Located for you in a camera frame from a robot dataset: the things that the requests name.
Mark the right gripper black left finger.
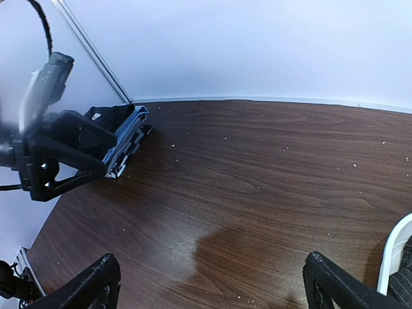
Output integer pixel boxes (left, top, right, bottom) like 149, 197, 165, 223
28, 253, 121, 309

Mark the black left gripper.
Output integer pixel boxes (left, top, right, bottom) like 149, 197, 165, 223
1, 110, 117, 201

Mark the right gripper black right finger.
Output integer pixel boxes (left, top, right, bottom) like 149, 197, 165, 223
303, 251, 407, 308

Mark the black long sleeve shirt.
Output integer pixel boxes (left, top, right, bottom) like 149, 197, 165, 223
84, 105, 135, 133

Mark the black white patterned folded shirt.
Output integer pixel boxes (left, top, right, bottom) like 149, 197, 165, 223
102, 124, 153, 179

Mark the light blue folded shirt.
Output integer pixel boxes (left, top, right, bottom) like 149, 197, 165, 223
102, 105, 153, 165

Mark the dark pinstriped folded shirt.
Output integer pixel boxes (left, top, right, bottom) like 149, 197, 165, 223
387, 238, 412, 308

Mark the white plastic laundry basket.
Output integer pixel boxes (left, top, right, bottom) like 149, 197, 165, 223
377, 213, 412, 295

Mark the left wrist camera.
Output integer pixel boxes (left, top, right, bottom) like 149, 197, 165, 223
18, 51, 74, 132

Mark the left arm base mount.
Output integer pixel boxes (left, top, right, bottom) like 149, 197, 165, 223
1, 260, 40, 308

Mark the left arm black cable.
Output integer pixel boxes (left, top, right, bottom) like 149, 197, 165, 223
25, 0, 54, 59

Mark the aluminium frame post left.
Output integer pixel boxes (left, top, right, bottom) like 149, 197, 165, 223
52, 0, 133, 104

